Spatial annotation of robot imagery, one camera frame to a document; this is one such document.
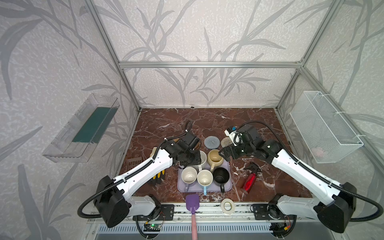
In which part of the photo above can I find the white speckled mug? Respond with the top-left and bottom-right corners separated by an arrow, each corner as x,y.
192,151 -> 207,172

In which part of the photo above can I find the white patterned woven coaster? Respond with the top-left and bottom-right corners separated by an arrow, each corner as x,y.
221,137 -> 234,148

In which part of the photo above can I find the grey blue woven coaster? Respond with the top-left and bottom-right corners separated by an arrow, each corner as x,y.
204,136 -> 221,150

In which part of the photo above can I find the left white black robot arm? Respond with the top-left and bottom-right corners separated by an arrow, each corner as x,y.
77,131 -> 201,228

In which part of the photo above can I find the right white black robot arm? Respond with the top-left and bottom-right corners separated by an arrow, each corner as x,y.
219,121 -> 384,233

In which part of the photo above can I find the red spray bottle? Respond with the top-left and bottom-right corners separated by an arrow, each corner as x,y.
242,162 -> 262,194

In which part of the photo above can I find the beige ceramic mug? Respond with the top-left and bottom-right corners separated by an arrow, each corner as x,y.
207,149 -> 224,172

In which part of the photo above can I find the lilac plastic tray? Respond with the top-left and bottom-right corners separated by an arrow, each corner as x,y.
178,161 -> 232,193

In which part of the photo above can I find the yellow black work glove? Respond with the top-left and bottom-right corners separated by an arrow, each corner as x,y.
151,170 -> 165,186

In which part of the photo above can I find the black mug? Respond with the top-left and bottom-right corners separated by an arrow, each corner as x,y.
213,167 -> 230,193

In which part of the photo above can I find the purple pink spatula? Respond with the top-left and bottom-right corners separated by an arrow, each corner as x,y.
186,194 -> 200,240

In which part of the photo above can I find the white tape roll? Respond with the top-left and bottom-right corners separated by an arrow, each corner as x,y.
220,199 -> 236,216

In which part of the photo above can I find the white mug purple handle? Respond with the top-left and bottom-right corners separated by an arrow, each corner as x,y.
181,167 -> 198,193

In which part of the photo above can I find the white mug blue handle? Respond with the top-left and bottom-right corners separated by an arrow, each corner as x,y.
197,170 -> 214,196

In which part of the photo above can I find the white wire basket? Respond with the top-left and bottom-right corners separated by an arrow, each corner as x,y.
290,91 -> 364,164

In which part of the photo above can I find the clear plastic wall shelf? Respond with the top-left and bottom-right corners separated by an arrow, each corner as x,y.
43,94 -> 120,163

